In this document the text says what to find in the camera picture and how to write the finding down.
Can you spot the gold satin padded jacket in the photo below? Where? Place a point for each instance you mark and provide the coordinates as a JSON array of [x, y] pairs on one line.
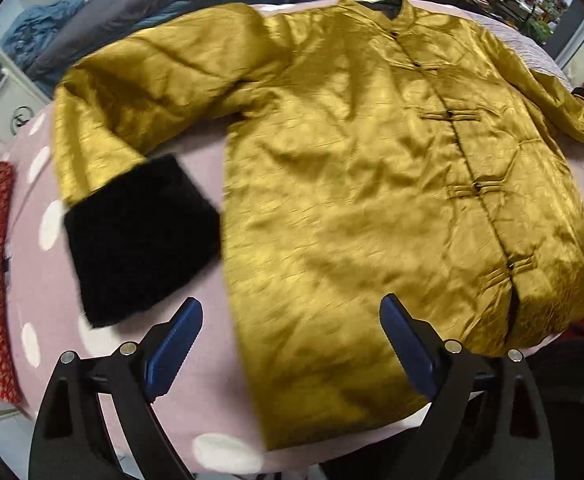
[[352, 185]]

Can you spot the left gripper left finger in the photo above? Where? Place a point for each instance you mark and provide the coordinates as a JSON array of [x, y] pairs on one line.
[[71, 439]]

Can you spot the grey blue massage bed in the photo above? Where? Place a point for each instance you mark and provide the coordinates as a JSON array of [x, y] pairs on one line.
[[44, 41]]

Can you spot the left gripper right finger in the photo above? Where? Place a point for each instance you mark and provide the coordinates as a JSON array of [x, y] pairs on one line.
[[485, 419]]

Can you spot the pink polka dot bedsheet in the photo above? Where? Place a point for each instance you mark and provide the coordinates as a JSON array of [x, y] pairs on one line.
[[192, 394]]

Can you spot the white machine with panel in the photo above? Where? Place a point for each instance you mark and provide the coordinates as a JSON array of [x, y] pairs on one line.
[[20, 100]]

